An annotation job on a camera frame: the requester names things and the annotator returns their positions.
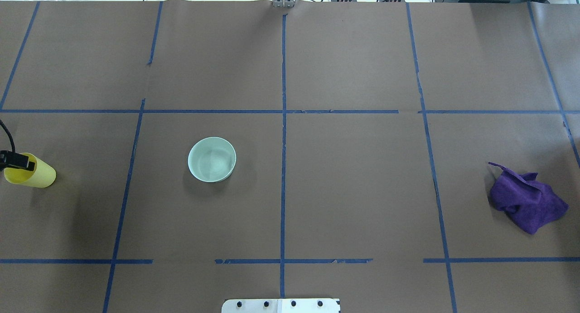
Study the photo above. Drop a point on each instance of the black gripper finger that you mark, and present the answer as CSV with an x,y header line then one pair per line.
x,y
13,160

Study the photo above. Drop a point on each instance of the yellow plastic cup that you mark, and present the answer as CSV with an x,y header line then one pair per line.
x,y
42,175

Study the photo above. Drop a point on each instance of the purple cloth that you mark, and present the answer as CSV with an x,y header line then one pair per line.
x,y
529,203

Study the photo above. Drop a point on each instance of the mint green bowl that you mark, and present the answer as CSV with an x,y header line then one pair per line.
x,y
212,160

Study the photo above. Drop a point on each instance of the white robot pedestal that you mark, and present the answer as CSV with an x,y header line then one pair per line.
x,y
292,305

